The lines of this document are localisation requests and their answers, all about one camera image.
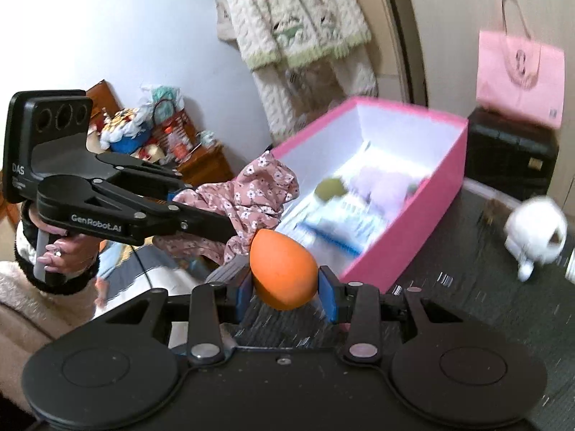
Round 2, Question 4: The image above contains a small brown toy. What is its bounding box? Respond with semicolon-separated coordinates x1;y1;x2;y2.
483;200;508;225

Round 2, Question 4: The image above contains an orange makeup sponge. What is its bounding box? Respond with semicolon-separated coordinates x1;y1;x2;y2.
249;229;321;311

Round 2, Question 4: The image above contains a black suitcase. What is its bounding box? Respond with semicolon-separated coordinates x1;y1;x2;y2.
467;108;560;189

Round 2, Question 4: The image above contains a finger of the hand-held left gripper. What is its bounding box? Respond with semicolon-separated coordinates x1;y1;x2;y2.
67;180;237;247
96;152;197;204

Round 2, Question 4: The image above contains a white plush toy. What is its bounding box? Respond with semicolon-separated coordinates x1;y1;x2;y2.
504;196;567;283

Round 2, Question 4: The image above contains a person's left hand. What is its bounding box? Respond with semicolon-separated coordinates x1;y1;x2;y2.
38;236;102;275

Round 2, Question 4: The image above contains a cream knitted cardigan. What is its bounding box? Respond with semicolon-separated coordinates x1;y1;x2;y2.
216;0;378;140

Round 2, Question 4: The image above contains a purple plush toy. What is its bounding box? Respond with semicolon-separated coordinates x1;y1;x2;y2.
348;166;420;209

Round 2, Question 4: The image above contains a beige wardrobe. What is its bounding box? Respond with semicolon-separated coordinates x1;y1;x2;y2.
373;0;575;198

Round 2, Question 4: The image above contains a pink paper bag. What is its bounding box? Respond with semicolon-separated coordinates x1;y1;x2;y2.
476;0;566;129

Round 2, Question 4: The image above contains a striped bedding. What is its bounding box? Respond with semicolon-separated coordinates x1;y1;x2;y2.
94;245;216;319

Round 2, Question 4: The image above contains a pink floral cloth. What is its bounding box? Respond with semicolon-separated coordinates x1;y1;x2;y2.
155;152;300;267

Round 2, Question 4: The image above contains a woven basket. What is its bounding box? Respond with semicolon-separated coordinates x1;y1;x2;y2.
150;99;195;156

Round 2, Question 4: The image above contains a white plastic bag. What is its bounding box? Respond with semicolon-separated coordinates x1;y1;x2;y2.
141;83;186;113

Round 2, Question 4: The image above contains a large blue wipes pack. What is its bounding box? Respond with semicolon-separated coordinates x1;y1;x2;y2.
299;202;389;256

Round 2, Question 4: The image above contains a green makeup sponge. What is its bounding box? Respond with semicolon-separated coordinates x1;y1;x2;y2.
314;178;348;203

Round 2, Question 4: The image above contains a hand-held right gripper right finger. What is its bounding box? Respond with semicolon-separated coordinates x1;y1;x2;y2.
317;266;470;363

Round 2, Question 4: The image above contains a wooden nightstand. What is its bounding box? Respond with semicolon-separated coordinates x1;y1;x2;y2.
85;80;234;189

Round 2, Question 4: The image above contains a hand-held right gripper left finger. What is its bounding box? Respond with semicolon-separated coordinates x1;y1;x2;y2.
96;264;257;366

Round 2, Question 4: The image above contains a black cable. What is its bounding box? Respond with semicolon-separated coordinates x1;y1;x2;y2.
132;243;158;292

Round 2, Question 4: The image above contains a person's left forearm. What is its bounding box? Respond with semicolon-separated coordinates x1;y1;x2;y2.
13;200;102;296

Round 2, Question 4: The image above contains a pink cardboard box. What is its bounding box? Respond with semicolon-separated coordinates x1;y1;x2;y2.
270;96;469;295

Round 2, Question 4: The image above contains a beige fluffy cloth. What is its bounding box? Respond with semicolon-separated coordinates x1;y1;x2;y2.
0;260;91;355

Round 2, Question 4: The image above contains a black dotted table mat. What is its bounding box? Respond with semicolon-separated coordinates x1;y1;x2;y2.
220;180;575;418

